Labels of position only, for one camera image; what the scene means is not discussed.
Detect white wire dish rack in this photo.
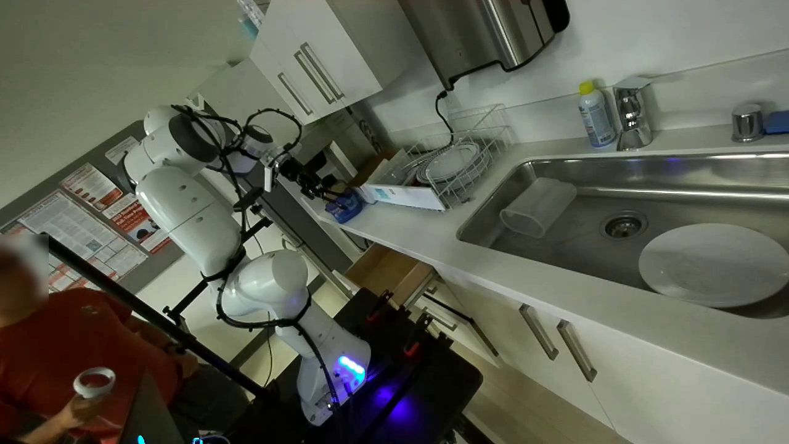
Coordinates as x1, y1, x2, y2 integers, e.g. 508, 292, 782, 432
354, 102, 510, 215

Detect metal cabinet door handle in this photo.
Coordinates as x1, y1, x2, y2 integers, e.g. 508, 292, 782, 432
518, 301, 563, 363
555, 315, 602, 385

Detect grey rolled cloth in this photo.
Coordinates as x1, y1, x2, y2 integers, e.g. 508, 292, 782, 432
497, 174, 579, 241

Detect blue sponge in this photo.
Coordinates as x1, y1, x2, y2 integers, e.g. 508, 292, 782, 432
760, 105, 789, 137

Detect yellow capped soap bottle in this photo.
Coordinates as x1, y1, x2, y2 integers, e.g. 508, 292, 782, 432
575, 77, 622, 151

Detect brown cardboard box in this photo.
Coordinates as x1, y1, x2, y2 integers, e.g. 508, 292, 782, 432
353, 147, 401, 189

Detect white base cabinets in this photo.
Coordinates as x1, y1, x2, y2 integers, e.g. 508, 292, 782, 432
328, 220, 789, 444

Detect person in red shirt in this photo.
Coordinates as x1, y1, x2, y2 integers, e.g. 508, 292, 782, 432
0, 241, 184, 444

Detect white round plate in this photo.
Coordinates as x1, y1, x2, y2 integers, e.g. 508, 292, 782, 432
635, 220, 789, 310

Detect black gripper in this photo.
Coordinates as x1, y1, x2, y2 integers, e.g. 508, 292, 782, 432
277, 154, 320, 199

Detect wall poster board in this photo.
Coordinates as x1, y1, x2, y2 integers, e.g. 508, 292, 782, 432
0, 118, 204, 297

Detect black power cable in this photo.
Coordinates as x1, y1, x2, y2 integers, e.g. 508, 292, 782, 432
432, 77, 460, 153

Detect dark laptop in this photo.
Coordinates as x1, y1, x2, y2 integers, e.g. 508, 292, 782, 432
120, 373, 188, 444

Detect blue box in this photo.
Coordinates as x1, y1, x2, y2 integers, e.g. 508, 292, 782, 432
323, 186, 370, 227

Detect chrome faucet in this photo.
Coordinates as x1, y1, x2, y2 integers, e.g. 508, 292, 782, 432
611, 77, 661, 153

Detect black stand bar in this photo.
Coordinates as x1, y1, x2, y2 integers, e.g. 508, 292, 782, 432
32, 232, 278, 403

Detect stainless steel kettle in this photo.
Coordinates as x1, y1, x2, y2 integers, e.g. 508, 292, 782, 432
396, 0, 571, 91

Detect white cup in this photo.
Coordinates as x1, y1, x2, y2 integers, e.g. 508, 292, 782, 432
71, 365, 118, 403

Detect stainless steel sink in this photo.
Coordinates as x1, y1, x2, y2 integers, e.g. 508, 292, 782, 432
453, 146, 789, 321

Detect grey round plate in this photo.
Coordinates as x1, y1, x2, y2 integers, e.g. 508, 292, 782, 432
422, 141, 489, 186

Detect wooden kitchen drawer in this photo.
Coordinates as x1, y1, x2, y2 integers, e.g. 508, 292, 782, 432
343, 241, 442, 310

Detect white upper cabinet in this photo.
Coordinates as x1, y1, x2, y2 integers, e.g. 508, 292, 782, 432
246, 0, 385, 128

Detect small metal cylinder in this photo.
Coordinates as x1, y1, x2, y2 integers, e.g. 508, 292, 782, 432
728, 97, 767, 146

